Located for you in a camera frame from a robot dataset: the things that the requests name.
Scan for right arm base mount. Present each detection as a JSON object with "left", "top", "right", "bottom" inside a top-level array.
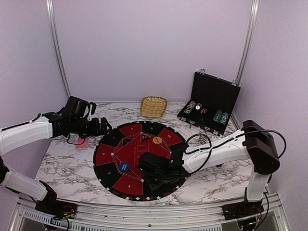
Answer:
[{"left": 222, "top": 202, "right": 264, "bottom": 231}]

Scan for black poker chip case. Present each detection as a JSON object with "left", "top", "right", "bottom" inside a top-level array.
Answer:
[{"left": 177, "top": 72, "right": 241, "bottom": 137}]

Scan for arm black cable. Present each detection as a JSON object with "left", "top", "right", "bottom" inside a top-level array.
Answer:
[
  {"left": 64, "top": 133, "right": 85, "bottom": 146},
  {"left": 184, "top": 129, "right": 287, "bottom": 171}
]

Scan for green chips in case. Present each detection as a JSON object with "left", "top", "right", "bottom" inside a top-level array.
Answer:
[{"left": 213, "top": 110, "right": 229, "bottom": 125}]

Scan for left aluminium frame post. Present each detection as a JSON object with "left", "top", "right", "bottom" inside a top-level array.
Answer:
[{"left": 46, "top": 0, "right": 71, "bottom": 98}]

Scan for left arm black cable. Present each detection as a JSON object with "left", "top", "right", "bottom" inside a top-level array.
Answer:
[{"left": 64, "top": 133, "right": 85, "bottom": 146}]

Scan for black triangular all-in marker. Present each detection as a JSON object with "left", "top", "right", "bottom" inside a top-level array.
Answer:
[{"left": 140, "top": 134, "right": 150, "bottom": 142}]

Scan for woven bamboo tray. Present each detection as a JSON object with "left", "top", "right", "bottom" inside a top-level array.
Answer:
[{"left": 141, "top": 96, "right": 167, "bottom": 118}]

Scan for blue white chips in case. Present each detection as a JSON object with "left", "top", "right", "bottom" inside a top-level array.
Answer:
[{"left": 183, "top": 101, "right": 196, "bottom": 114}]

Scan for right aluminium frame post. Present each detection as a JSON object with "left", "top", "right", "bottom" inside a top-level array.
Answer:
[{"left": 235, "top": 0, "right": 260, "bottom": 86}]

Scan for red playing card deck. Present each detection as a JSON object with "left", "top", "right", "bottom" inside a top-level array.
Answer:
[{"left": 76, "top": 137, "right": 89, "bottom": 150}]

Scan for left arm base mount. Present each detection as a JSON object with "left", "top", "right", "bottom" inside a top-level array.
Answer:
[{"left": 35, "top": 200, "right": 77, "bottom": 227}]

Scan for round red black poker mat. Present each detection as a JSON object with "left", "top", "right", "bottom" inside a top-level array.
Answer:
[{"left": 93, "top": 121, "right": 187, "bottom": 202}]

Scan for aluminium front rail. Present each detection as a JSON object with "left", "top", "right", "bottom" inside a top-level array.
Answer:
[{"left": 8, "top": 194, "right": 290, "bottom": 231}]

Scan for aluminium frame post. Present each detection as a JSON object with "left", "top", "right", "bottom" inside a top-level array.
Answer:
[
  {"left": 235, "top": 0, "right": 260, "bottom": 86},
  {"left": 46, "top": 0, "right": 71, "bottom": 98}
]

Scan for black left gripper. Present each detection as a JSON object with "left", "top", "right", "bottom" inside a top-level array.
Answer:
[{"left": 70, "top": 117, "right": 111, "bottom": 139}]

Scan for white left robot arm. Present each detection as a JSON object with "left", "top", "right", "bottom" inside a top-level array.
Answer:
[{"left": 0, "top": 96, "right": 112, "bottom": 214}]

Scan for blue small blind button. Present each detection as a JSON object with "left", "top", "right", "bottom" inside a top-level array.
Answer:
[{"left": 119, "top": 163, "right": 130, "bottom": 172}]

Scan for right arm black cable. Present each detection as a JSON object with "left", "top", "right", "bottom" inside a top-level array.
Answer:
[{"left": 184, "top": 129, "right": 287, "bottom": 171}]

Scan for red dice in case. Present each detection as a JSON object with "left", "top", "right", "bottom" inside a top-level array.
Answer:
[{"left": 200, "top": 108, "right": 207, "bottom": 114}]

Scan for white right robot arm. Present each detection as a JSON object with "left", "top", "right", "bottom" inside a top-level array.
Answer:
[{"left": 138, "top": 120, "right": 283, "bottom": 216}]

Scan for orange big blind button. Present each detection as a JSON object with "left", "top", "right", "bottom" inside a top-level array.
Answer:
[{"left": 153, "top": 137, "right": 162, "bottom": 144}]

